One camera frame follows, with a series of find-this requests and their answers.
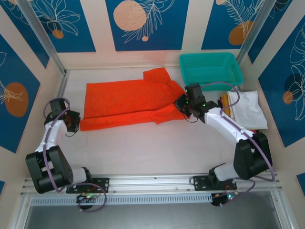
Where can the orange t-shirt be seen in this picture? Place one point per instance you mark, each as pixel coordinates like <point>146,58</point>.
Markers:
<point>124,100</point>

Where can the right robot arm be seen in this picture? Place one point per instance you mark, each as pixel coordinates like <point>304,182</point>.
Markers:
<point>226,124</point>

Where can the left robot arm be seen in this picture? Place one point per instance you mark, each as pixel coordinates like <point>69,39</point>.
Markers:
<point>51,133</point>

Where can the dark navy folded t-shirt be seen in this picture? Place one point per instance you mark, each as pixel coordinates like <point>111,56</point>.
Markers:
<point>219,102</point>

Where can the yellow folded t-shirt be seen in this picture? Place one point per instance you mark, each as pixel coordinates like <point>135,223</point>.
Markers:
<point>226,102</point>

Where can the teal plastic mesh basket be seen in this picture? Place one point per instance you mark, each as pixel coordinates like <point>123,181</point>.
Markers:
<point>209,66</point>

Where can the white folded t-shirt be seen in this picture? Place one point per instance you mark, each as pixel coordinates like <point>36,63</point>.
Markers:
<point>250,109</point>

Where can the red folded t-shirt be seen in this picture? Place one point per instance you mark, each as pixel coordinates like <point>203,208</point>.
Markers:
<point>255,132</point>

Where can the aluminium side rail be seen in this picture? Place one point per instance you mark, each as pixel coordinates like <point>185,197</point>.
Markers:
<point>274,176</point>
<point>59,90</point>

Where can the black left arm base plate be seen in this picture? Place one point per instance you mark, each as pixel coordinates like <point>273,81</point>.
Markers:
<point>102,184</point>

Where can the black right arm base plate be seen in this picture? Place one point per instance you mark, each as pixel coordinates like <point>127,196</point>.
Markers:
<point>200,183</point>

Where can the blue floral wall panel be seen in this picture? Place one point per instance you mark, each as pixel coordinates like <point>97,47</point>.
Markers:
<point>14,71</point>
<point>78,35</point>
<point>274,107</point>
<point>23,31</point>
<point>214,23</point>
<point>281,19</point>
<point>166,35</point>

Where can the aluminium mounting rail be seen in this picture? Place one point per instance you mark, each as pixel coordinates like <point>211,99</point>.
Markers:
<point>152,183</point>

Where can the aluminium frame post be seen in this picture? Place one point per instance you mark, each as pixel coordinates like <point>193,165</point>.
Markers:
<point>43,35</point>
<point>252,31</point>

